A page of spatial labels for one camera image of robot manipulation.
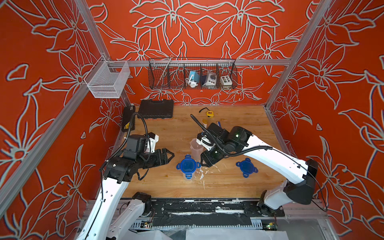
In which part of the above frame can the black box yellow label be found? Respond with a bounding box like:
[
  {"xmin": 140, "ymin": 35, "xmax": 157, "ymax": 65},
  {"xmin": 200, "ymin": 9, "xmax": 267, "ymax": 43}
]
[{"xmin": 121, "ymin": 106, "xmax": 136, "ymax": 133}]

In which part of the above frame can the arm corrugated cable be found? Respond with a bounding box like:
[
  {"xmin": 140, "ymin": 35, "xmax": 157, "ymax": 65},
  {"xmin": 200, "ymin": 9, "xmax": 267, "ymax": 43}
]
[
  {"xmin": 189, "ymin": 113, "xmax": 329, "ymax": 212},
  {"xmin": 98, "ymin": 112, "xmax": 149, "ymax": 172}
]

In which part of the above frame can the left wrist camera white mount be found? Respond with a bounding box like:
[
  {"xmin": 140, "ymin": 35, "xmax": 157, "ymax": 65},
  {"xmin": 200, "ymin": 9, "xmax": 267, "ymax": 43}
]
[{"xmin": 146, "ymin": 132, "xmax": 159, "ymax": 153}]

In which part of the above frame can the white button box in basket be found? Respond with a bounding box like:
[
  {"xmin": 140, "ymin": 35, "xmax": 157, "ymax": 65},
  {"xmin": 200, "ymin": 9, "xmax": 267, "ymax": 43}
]
[{"xmin": 220, "ymin": 75, "xmax": 233, "ymax": 90}]

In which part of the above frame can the white wire basket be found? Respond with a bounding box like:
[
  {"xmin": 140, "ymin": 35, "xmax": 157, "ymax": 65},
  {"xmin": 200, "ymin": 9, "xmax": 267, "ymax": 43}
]
[{"xmin": 85, "ymin": 61, "xmax": 131, "ymax": 99}]

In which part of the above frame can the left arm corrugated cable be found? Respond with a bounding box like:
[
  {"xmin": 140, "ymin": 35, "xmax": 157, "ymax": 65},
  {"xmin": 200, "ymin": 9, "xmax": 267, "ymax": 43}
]
[{"xmin": 98, "ymin": 112, "xmax": 149, "ymax": 172}]

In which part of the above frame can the clear plastic container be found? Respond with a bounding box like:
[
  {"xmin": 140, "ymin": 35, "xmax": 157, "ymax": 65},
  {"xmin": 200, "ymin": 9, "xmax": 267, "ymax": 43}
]
[
  {"xmin": 182, "ymin": 172, "xmax": 195, "ymax": 181},
  {"xmin": 190, "ymin": 139, "xmax": 205, "ymax": 162}
]

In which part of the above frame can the blue white item in basket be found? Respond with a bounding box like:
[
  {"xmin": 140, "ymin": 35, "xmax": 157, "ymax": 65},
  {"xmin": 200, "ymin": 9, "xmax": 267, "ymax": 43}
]
[{"xmin": 185, "ymin": 71, "xmax": 200, "ymax": 88}]

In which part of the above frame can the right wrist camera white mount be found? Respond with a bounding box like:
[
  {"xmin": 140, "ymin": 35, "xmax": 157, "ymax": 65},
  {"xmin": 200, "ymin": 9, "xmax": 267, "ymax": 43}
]
[{"xmin": 196, "ymin": 132, "xmax": 215, "ymax": 151}]

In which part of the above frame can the yellow tape measure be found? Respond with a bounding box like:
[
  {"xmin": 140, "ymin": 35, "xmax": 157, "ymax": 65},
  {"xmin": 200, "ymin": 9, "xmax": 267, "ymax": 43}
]
[{"xmin": 199, "ymin": 107, "xmax": 215, "ymax": 118}]

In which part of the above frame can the aluminium crossbar back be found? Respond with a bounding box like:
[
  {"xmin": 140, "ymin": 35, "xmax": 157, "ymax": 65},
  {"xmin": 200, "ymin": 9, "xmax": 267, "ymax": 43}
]
[{"xmin": 107, "ymin": 58, "xmax": 291, "ymax": 68}]

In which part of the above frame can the aluminium frame post left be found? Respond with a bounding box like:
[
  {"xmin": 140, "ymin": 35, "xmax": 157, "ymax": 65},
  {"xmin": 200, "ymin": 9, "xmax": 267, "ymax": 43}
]
[{"xmin": 75, "ymin": 1, "xmax": 131, "ymax": 106}]

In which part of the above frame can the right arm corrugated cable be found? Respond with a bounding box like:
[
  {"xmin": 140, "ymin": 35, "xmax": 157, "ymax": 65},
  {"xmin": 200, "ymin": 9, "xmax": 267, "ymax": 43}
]
[{"xmin": 189, "ymin": 113, "xmax": 329, "ymax": 212}]

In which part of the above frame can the black wire wall basket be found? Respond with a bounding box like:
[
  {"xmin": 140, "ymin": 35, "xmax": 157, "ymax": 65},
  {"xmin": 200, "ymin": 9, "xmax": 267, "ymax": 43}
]
[{"xmin": 148, "ymin": 57, "xmax": 238, "ymax": 90}]

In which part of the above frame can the aluminium frame post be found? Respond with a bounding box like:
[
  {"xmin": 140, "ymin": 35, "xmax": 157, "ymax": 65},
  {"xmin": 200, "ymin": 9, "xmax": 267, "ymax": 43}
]
[
  {"xmin": 265, "ymin": 0, "xmax": 332, "ymax": 111},
  {"xmin": 75, "ymin": 1, "xmax": 131, "ymax": 106}
]

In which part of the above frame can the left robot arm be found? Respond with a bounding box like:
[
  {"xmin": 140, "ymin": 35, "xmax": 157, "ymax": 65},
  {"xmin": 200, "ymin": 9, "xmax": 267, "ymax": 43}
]
[{"xmin": 77, "ymin": 133, "xmax": 175, "ymax": 240}]

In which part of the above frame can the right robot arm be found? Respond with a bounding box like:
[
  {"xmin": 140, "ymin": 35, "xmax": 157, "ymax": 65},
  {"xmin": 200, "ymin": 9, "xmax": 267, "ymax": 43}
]
[{"xmin": 197, "ymin": 124, "xmax": 318, "ymax": 215}]

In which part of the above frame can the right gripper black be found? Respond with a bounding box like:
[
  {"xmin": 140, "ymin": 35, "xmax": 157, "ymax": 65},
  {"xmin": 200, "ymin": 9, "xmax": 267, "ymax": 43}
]
[{"xmin": 196, "ymin": 142, "xmax": 228, "ymax": 168}]

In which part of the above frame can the grey device in basket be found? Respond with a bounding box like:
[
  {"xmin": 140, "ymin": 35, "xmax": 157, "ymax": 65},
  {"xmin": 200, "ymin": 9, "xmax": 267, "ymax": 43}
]
[{"xmin": 200, "ymin": 71, "xmax": 217, "ymax": 89}]

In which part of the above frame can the black tool case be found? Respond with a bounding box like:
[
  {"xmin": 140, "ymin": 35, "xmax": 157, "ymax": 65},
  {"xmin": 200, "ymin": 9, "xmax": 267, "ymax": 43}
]
[{"xmin": 138, "ymin": 100, "xmax": 174, "ymax": 119}]

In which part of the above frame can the aluminium frame post right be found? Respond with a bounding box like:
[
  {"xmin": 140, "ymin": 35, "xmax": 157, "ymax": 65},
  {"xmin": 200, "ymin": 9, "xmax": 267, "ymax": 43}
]
[{"xmin": 265, "ymin": 0, "xmax": 332, "ymax": 111}]

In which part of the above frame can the blue lid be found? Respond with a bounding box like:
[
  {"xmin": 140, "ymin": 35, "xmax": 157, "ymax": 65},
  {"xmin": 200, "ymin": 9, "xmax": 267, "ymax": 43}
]
[
  {"xmin": 236, "ymin": 158, "xmax": 259, "ymax": 178},
  {"xmin": 176, "ymin": 155, "xmax": 201, "ymax": 173}
]

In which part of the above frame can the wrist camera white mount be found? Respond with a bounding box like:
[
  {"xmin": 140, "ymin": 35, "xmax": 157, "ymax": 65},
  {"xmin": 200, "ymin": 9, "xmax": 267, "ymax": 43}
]
[
  {"xmin": 146, "ymin": 132, "xmax": 159, "ymax": 153},
  {"xmin": 196, "ymin": 132, "xmax": 215, "ymax": 151}
]

